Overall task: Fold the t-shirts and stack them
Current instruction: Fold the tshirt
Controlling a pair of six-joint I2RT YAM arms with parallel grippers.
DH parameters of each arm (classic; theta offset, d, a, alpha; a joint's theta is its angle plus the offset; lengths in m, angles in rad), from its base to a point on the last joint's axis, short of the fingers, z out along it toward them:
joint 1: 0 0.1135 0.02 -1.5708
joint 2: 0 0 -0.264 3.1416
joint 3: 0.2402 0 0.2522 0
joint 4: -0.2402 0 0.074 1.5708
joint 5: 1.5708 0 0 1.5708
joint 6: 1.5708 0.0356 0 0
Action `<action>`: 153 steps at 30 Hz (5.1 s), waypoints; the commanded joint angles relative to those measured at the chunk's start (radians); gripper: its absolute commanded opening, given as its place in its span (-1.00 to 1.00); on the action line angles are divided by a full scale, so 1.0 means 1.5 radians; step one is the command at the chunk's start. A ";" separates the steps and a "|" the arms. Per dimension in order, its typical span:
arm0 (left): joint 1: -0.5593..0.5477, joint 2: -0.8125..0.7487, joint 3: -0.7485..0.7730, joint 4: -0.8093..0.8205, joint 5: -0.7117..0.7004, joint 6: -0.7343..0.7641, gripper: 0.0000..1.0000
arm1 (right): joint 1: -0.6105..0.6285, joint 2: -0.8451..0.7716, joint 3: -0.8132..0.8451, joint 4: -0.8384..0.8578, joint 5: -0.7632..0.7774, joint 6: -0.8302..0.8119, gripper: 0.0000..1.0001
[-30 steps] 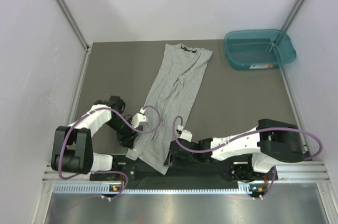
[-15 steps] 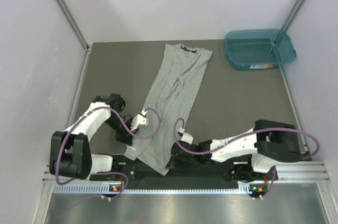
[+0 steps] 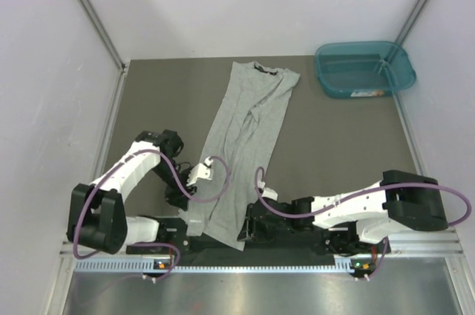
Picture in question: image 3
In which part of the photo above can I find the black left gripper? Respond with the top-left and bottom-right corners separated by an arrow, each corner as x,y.
151,160 -> 197,212

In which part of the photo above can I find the grey adidas t-shirt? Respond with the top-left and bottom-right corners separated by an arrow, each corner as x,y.
179,62 -> 300,250

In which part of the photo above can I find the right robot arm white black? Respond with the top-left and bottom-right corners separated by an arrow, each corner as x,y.
237,170 -> 448,256

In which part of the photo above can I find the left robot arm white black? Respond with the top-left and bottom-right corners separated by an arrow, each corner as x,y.
67,129 -> 194,254

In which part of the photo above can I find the teal plastic bin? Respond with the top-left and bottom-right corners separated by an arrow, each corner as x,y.
314,41 -> 416,99

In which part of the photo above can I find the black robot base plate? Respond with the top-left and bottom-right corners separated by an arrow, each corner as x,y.
125,217 -> 393,267

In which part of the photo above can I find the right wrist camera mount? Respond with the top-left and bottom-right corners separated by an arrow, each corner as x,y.
258,181 -> 278,201

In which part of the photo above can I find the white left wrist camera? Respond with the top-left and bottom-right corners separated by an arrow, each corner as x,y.
186,157 -> 213,186

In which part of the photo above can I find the slotted grey cable duct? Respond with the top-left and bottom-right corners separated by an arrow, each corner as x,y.
73,258 -> 376,273

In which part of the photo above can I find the aluminium front rail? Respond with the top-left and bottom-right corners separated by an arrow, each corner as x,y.
59,229 -> 465,256

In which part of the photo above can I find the left aluminium frame post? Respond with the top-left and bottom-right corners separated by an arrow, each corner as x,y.
77,0 -> 126,72

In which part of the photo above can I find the aluminium frame post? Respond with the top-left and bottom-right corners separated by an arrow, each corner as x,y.
393,0 -> 456,47
77,0 -> 126,72

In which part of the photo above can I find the right aluminium frame post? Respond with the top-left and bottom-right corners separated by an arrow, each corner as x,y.
393,0 -> 456,47

